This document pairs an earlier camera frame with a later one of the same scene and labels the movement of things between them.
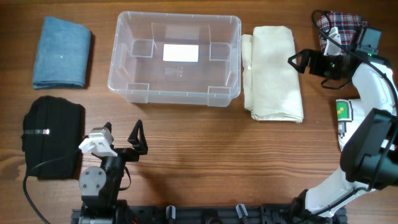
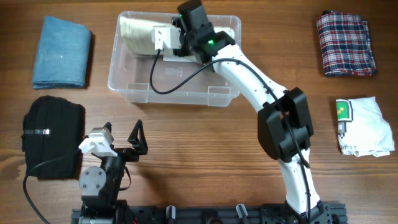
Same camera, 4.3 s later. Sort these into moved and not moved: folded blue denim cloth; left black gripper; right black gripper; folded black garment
Moved: right black gripper
Not moved: left black gripper; folded black garment; folded blue denim cloth
